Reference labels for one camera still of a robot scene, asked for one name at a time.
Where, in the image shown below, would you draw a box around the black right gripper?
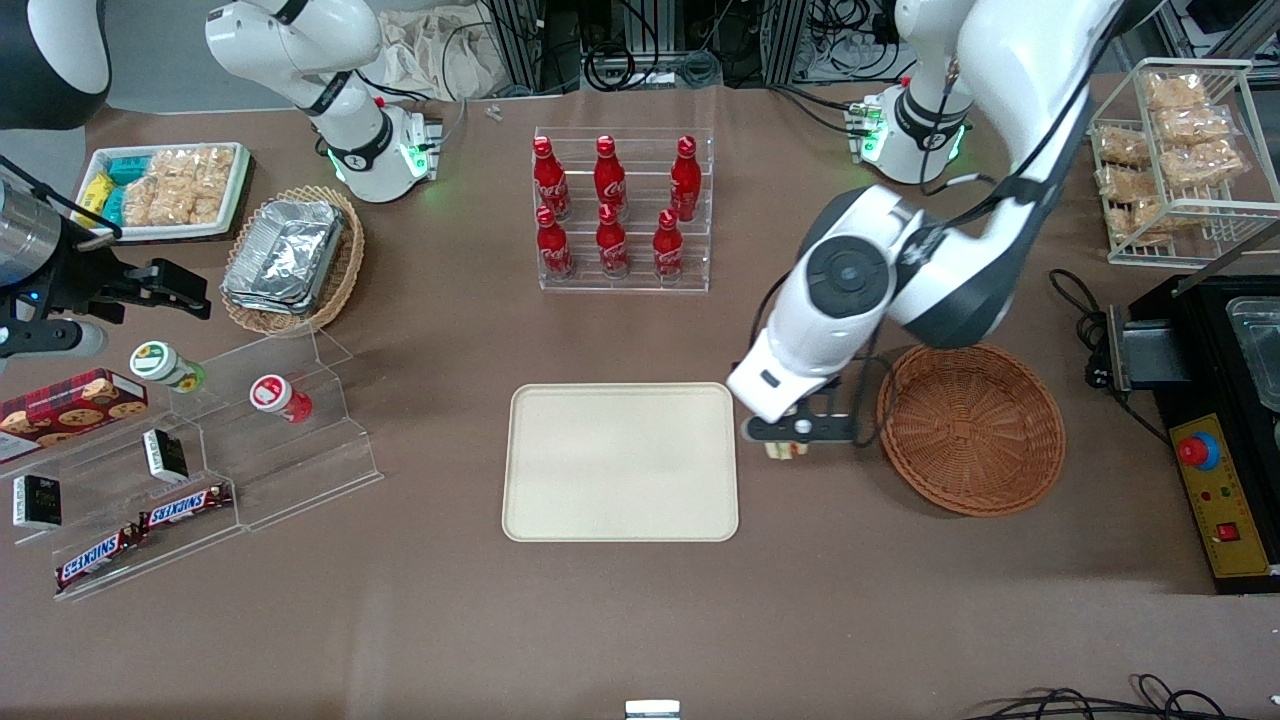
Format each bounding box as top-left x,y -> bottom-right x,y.
38,232 -> 213,323

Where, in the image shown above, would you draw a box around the white rectangular snack tray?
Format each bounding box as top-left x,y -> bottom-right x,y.
74,142 -> 252,242

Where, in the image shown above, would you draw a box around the brown round wicker basket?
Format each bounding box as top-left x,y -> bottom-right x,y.
877,343 -> 1066,518

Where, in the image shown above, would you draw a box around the light oval wicker basket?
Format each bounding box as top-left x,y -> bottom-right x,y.
220,185 -> 366,336

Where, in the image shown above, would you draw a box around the cream rectangular tray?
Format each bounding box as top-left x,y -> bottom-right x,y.
502,382 -> 740,543

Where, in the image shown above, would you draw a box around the green bottle with sunflower lid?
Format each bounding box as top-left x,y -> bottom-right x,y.
130,341 -> 208,394

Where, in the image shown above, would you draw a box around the clear bag of rice crackers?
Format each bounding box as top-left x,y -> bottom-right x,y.
121,176 -> 223,227
148,147 -> 237,201

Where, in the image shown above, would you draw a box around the stacked aluminium foil containers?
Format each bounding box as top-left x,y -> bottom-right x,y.
222,198 -> 347,317

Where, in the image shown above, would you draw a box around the red bottle with white lid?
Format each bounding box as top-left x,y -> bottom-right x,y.
250,374 -> 314,425

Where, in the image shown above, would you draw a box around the red plaid cookie box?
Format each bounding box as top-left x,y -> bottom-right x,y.
0,368 -> 150,463

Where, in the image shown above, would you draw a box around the small black and white box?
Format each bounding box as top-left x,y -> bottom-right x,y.
12,475 -> 64,530
143,428 -> 190,484

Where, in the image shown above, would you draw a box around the Snickers chocolate bar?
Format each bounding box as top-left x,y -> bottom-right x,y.
138,483 -> 234,532
55,528 -> 142,592

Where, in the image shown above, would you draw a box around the clear acrylic stepped display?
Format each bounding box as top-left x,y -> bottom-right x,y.
0,322 -> 385,602

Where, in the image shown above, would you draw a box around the clear acrylic bottle rack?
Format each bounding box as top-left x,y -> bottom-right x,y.
533,126 -> 716,294

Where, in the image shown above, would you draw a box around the red cola bottle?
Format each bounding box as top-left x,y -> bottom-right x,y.
653,208 -> 686,283
670,135 -> 703,223
532,136 -> 572,222
594,135 -> 629,222
535,205 -> 577,280
596,203 -> 631,279

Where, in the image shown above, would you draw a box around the beige cloth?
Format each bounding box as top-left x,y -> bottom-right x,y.
373,8 -> 523,102

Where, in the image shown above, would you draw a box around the black appliance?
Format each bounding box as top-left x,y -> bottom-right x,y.
1107,272 -> 1280,597

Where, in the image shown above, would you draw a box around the bagged fried snack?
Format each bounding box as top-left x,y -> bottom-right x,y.
1094,125 -> 1151,167
1145,72 -> 1208,110
1125,200 -> 1197,247
1098,165 -> 1161,203
1155,105 -> 1237,147
1160,140 -> 1247,188

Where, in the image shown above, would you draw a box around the yellow emergency stop box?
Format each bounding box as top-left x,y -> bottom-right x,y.
1169,420 -> 1277,582

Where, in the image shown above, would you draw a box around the clear plastic container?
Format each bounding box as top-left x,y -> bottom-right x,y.
1224,295 -> 1280,414

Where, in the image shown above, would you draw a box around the black cable on table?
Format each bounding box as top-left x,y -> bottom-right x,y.
1048,268 -> 1173,443

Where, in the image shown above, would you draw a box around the black cables at arm base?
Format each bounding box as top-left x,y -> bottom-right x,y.
768,80 -> 873,138

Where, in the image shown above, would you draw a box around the white wire rack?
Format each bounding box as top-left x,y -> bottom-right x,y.
1086,57 -> 1280,267

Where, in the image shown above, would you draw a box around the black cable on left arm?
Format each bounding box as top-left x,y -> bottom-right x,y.
750,30 -> 1113,448

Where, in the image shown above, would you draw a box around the black cables at table edge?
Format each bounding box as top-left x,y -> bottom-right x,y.
962,673 -> 1280,720

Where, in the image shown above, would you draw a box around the aluminium frame post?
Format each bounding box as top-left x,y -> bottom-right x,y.
484,0 -> 547,97
763,0 -> 813,89

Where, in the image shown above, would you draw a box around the black coiled cable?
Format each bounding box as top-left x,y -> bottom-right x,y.
584,42 -> 638,93

